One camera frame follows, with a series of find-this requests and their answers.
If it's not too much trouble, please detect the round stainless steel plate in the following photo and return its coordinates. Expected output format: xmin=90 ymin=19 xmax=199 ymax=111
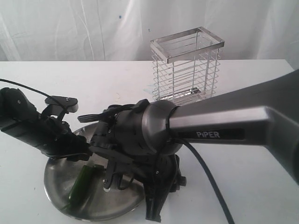
xmin=43 ymin=123 xmax=144 ymax=221

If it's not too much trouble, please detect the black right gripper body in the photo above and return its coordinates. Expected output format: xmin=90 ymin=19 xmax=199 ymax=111
xmin=113 ymin=154 xmax=186 ymax=192

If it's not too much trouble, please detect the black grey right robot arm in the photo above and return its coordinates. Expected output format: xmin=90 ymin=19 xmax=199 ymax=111
xmin=90 ymin=71 xmax=299 ymax=222

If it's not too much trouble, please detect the blue-grey right arm cable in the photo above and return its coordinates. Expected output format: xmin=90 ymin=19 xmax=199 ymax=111
xmin=182 ymin=140 xmax=235 ymax=224

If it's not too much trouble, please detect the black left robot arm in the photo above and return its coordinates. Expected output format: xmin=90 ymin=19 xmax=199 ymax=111
xmin=0 ymin=87 xmax=92 ymax=161

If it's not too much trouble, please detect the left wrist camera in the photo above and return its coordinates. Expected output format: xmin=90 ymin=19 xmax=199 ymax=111
xmin=45 ymin=96 xmax=78 ymax=115

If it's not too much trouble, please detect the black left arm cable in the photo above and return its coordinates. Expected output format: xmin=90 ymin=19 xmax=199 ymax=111
xmin=0 ymin=78 xmax=68 ymax=115

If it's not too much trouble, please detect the green chili pepper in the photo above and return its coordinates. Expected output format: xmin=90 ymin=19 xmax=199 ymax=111
xmin=62 ymin=165 xmax=93 ymax=210

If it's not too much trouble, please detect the metal wire utensil rack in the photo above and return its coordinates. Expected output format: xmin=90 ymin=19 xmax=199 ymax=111
xmin=150 ymin=27 xmax=225 ymax=105

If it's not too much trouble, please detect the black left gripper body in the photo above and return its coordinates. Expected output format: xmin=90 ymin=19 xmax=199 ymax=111
xmin=36 ymin=119 xmax=93 ymax=161

